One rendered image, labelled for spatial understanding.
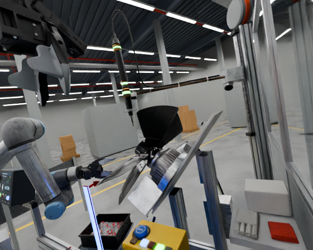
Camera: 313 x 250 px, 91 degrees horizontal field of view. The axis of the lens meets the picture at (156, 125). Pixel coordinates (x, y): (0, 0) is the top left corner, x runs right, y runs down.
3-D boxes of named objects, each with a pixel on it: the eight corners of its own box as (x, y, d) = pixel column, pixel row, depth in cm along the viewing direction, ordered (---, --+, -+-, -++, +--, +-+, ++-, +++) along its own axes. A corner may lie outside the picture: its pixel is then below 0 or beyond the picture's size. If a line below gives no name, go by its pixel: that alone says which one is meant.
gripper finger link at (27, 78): (8, 104, 30) (1, 53, 27) (42, 103, 35) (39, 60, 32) (15, 107, 28) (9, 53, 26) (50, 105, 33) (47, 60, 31)
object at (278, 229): (292, 227, 61) (291, 222, 61) (299, 244, 54) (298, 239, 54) (268, 223, 65) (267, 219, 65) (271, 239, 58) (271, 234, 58)
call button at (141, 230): (150, 230, 46) (149, 225, 46) (143, 241, 43) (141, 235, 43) (140, 227, 48) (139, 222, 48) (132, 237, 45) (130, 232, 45)
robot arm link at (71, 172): (66, 169, 80) (68, 184, 79) (75, 167, 80) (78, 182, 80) (72, 165, 87) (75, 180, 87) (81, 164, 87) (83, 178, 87)
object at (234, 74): (238, 82, 94) (236, 68, 93) (246, 79, 87) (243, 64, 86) (222, 85, 93) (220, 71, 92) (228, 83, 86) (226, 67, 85)
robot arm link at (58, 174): (55, 184, 86) (52, 169, 86) (75, 179, 87) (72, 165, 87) (47, 190, 79) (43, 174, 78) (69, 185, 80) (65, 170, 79)
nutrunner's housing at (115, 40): (134, 114, 89) (117, 34, 86) (134, 114, 85) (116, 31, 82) (127, 116, 89) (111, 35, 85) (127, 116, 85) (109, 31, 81)
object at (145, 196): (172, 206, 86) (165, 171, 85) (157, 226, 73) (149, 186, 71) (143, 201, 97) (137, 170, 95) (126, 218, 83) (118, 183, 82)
